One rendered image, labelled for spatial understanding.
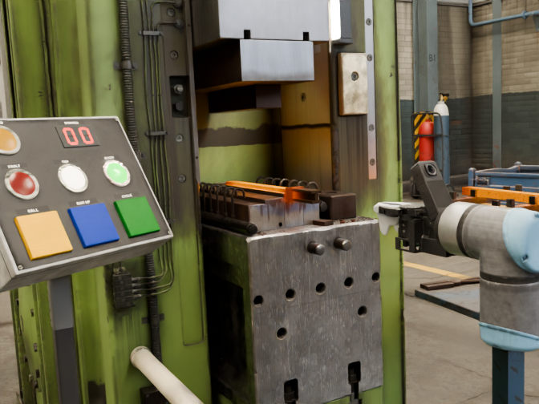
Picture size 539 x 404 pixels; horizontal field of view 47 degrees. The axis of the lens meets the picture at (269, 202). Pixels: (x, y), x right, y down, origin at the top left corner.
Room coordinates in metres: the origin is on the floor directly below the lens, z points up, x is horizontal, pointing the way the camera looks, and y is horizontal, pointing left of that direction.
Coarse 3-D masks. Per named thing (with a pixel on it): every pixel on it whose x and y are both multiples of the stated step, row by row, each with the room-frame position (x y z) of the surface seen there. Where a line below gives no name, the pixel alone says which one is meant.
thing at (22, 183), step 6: (12, 174) 1.01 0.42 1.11; (18, 174) 1.02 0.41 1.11; (24, 174) 1.03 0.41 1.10; (12, 180) 1.00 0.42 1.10; (18, 180) 1.01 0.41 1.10; (24, 180) 1.02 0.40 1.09; (30, 180) 1.03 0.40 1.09; (12, 186) 1.00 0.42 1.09; (18, 186) 1.00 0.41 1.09; (24, 186) 1.01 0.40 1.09; (30, 186) 1.02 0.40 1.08; (18, 192) 1.00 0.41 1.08; (24, 192) 1.01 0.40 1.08; (30, 192) 1.01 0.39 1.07
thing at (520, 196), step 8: (464, 192) 1.75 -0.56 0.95; (480, 192) 1.69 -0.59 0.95; (488, 192) 1.66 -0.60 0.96; (496, 192) 1.64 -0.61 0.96; (504, 192) 1.61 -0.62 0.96; (512, 192) 1.59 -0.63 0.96; (520, 192) 1.57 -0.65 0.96; (528, 192) 1.57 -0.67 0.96; (520, 200) 1.56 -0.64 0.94; (528, 200) 1.54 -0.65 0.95
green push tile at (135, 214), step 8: (120, 200) 1.13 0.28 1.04; (128, 200) 1.15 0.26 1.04; (136, 200) 1.16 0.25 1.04; (144, 200) 1.18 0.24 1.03; (120, 208) 1.12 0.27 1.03; (128, 208) 1.14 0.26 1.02; (136, 208) 1.15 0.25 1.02; (144, 208) 1.16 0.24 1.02; (120, 216) 1.12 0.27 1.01; (128, 216) 1.12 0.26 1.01; (136, 216) 1.14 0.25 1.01; (144, 216) 1.15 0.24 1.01; (152, 216) 1.17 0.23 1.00; (128, 224) 1.11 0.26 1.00; (136, 224) 1.13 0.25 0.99; (144, 224) 1.14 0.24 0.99; (152, 224) 1.15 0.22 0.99; (128, 232) 1.11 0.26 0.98; (136, 232) 1.12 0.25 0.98; (144, 232) 1.13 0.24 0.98; (152, 232) 1.15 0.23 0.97
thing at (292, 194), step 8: (232, 184) 1.77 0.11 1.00; (240, 184) 1.72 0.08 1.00; (248, 184) 1.68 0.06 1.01; (256, 184) 1.66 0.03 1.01; (264, 184) 1.65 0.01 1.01; (288, 192) 1.47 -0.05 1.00; (296, 192) 1.47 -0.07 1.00; (304, 192) 1.43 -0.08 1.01; (312, 192) 1.40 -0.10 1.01; (320, 192) 1.41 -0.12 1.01; (288, 200) 1.47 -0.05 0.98; (296, 200) 1.46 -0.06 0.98; (304, 200) 1.43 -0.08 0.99; (312, 200) 1.41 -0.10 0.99; (320, 200) 1.41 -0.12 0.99
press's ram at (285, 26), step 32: (192, 0) 1.54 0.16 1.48; (224, 0) 1.42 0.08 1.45; (256, 0) 1.46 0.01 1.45; (288, 0) 1.50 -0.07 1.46; (320, 0) 1.55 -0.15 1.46; (192, 32) 1.55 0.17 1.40; (224, 32) 1.42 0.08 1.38; (256, 32) 1.46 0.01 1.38; (288, 32) 1.50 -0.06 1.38; (320, 32) 1.54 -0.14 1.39
